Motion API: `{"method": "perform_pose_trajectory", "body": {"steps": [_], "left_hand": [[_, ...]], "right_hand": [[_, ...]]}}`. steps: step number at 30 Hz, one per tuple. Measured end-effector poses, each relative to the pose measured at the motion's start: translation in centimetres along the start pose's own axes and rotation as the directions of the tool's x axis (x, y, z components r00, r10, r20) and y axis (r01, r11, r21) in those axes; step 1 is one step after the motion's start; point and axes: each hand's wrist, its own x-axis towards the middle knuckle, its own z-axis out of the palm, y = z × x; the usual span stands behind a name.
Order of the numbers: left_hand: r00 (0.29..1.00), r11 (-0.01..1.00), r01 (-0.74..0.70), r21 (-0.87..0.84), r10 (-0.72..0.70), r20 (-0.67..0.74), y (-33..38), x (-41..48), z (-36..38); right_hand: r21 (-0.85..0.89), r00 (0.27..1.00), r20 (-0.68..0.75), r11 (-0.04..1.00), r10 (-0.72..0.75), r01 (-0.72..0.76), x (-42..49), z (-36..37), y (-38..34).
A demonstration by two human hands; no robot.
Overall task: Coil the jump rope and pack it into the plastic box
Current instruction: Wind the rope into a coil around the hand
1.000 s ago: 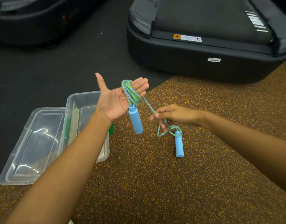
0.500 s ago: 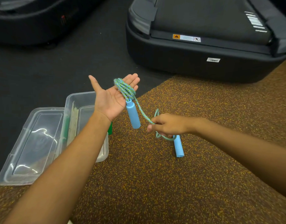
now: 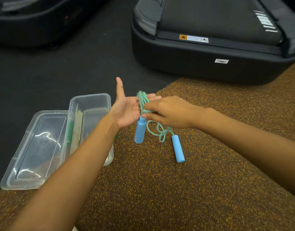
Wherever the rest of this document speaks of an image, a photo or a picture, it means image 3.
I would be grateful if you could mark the person's left hand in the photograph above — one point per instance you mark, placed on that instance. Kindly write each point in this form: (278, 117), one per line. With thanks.
(125, 110)

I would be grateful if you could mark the person's right hand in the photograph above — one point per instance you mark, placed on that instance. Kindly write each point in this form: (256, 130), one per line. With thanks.
(176, 113)

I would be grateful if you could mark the clear plastic box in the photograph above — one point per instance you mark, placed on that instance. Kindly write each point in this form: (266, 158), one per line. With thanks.
(94, 103)

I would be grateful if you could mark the clear plastic lid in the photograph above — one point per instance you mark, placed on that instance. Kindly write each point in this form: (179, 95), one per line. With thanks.
(36, 151)

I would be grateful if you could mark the person's left forearm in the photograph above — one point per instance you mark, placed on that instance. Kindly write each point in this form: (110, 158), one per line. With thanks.
(65, 180)

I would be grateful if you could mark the person's right forearm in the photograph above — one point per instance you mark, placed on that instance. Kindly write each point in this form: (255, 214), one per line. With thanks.
(258, 146)

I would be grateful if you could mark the black treadmill with warning sticker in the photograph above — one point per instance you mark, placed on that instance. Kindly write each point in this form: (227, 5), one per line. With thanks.
(186, 64)

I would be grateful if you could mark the beige paper strip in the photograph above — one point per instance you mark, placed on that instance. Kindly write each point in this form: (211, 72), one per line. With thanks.
(76, 132)

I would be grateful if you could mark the black treadmill with red mark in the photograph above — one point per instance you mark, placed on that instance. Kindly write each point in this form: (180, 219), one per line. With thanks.
(29, 28)

